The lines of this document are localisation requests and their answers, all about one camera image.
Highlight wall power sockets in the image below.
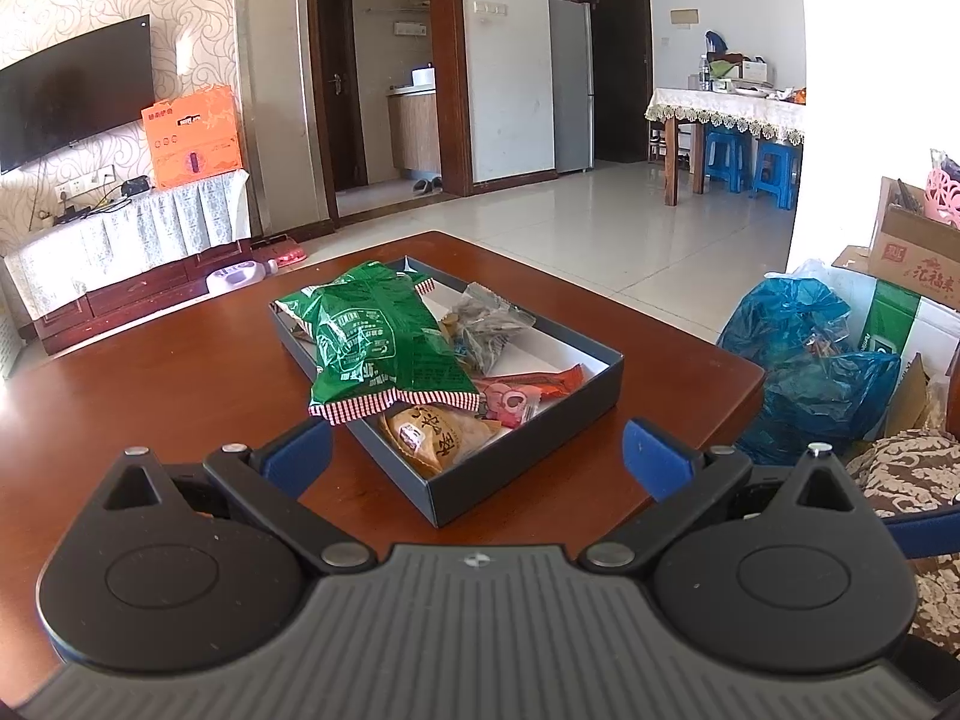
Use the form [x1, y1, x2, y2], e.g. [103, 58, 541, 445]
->
[53, 163, 117, 200]

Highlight orange snack bar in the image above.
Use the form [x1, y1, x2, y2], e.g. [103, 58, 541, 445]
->
[480, 363, 587, 399]

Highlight white lace cloth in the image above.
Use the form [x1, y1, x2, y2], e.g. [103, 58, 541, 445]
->
[4, 169, 252, 320]

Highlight brown cardboard box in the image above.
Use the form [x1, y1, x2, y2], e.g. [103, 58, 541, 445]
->
[868, 175, 960, 310]

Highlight green snack bag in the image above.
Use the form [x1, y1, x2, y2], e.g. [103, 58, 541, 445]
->
[273, 260, 482, 425]

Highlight white green cardboard box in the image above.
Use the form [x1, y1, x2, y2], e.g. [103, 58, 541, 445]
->
[831, 244, 960, 392]

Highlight black television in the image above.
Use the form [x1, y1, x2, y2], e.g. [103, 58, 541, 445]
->
[0, 14, 155, 176]

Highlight orange gift box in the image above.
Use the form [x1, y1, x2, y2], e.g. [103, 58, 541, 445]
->
[140, 84, 245, 191]

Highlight dining table with lace cloth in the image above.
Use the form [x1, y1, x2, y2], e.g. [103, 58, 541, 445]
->
[644, 85, 808, 208]

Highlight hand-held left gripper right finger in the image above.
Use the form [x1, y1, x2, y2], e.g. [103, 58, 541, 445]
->
[580, 417, 887, 575]

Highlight silver refrigerator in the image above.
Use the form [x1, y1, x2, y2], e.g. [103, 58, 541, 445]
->
[548, 0, 596, 174]

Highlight brown patterned cushion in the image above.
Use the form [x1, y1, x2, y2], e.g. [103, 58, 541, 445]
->
[846, 430, 960, 655]

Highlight dark wooden TV cabinet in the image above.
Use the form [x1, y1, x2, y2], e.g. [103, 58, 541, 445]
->
[30, 236, 263, 358]

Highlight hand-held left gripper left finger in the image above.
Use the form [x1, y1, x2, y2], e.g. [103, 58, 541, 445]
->
[71, 415, 378, 575]

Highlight clear sunflower seed packet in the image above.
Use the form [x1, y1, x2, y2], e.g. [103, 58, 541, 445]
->
[449, 283, 538, 377]

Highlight pink clear candy packet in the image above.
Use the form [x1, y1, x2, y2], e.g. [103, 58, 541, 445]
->
[475, 378, 543, 429]

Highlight red dustpan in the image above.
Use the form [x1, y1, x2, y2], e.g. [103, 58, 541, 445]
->
[254, 235, 308, 268]

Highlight tan pastry packet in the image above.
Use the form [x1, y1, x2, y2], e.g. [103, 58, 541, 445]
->
[378, 403, 503, 478]

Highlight blue plastic stool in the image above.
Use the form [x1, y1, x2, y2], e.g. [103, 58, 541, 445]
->
[703, 127, 748, 194]
[749, 139, 800, 210]

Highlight blue plastic bag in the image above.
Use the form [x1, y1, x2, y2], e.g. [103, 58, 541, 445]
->
[737, 350, 902, 467]
[716, 274, 854, 392]

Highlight pink plastic basket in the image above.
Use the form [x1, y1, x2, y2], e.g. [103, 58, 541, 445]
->
[923, 164, 960, 230]

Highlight dark grey cardboard box tray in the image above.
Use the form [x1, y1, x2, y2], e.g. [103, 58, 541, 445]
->
[269, 254, 626, 528]

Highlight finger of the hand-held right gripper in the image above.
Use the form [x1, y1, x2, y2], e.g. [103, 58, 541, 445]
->
[883, 505, 960, 561]

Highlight wooden kitchen cabinet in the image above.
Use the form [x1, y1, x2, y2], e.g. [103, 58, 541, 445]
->
[385, 85, 442, 174]

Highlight white purple bottle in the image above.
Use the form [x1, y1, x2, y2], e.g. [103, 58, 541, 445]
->
[205, 258, 281, 294]

